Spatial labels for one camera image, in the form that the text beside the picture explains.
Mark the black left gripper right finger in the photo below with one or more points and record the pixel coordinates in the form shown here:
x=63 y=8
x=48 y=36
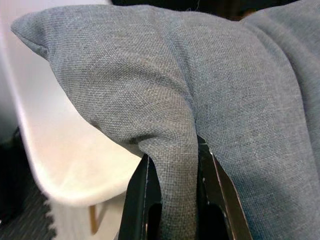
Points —
x=215 y=200

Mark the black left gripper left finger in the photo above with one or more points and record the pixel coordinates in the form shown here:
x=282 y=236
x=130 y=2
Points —
x=140 y=200

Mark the grey fabric pillow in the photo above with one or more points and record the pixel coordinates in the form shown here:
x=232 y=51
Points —
x=200 y=82

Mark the white chair with wooden legs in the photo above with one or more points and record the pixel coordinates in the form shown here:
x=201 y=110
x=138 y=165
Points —
x=65 y=165

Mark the dark woven rug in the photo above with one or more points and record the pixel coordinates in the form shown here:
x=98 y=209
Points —
x=22 y=215

